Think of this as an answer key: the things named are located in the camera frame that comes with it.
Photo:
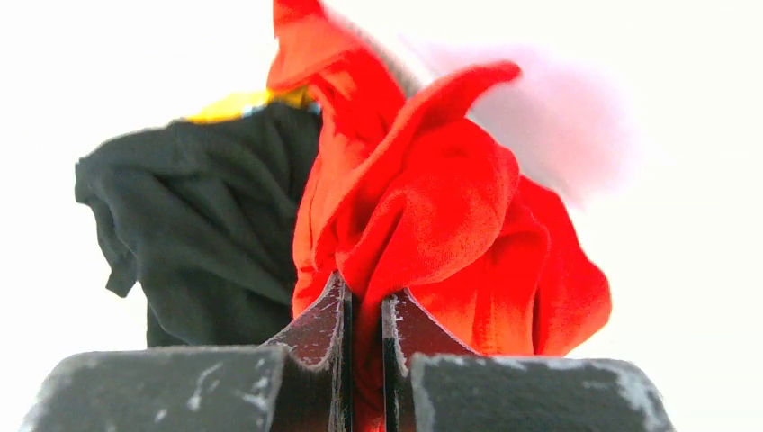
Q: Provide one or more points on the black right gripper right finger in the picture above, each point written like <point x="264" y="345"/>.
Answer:
<point x="433" y="382"/>

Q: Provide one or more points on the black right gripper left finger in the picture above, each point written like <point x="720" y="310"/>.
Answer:
<point x="298" y="380"/>

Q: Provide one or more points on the red t-shirt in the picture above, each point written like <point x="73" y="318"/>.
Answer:
<point x="408" y="192"/>

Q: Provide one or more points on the black t-shirt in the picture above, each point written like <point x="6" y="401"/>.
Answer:
<point x="202" y="217"/>

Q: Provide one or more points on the yellow t-shirt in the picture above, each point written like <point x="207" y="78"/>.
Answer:
<point x="239" y="105"/>

